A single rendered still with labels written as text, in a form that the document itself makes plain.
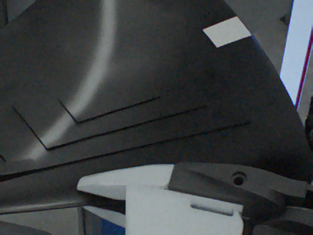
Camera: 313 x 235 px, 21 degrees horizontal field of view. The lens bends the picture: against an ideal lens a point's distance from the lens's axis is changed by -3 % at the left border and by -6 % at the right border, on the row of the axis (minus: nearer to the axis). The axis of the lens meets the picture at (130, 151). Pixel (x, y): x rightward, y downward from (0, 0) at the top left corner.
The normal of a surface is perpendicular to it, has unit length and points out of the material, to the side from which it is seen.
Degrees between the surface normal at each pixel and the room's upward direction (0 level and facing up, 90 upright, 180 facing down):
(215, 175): 21
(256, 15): 90
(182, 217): 6
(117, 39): 6
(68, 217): 0
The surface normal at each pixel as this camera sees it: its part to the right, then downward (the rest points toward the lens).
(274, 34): 0.01, -0.59
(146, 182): -0.34, -0.55
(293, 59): -0.80, 0.48
